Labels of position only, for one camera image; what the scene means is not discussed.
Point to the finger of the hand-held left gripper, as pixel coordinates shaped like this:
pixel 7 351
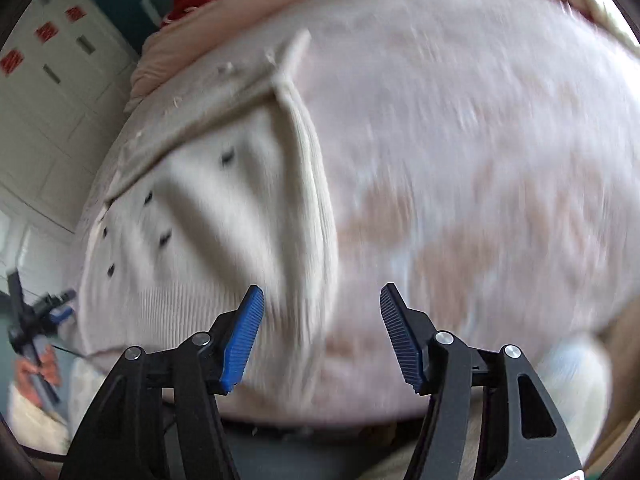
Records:
pixel 61 310

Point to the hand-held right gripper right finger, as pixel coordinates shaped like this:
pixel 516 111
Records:
pixel 400 335

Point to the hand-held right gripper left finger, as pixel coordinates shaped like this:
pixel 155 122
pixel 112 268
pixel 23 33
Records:
pixel 244 335

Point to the white knitted cardigan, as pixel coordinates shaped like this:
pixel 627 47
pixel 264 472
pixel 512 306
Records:
pixel 210 240

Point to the white wardrobe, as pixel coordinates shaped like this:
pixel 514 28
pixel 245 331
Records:
pixel 55 125

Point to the pink patterned blanket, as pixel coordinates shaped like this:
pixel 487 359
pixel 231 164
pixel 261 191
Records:
pixel 475 160

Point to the red wardrobe sticker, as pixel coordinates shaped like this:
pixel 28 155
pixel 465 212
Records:
pixel 12 61
pixel 46 31
pixel 75 13

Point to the pink duvet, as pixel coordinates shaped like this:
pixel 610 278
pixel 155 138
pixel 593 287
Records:
pixel 210 45

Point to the red cloth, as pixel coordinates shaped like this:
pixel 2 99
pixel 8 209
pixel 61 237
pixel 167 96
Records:
pixel 192 2

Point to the cream cloth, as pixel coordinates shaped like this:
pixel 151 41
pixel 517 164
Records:
pixel 600 15

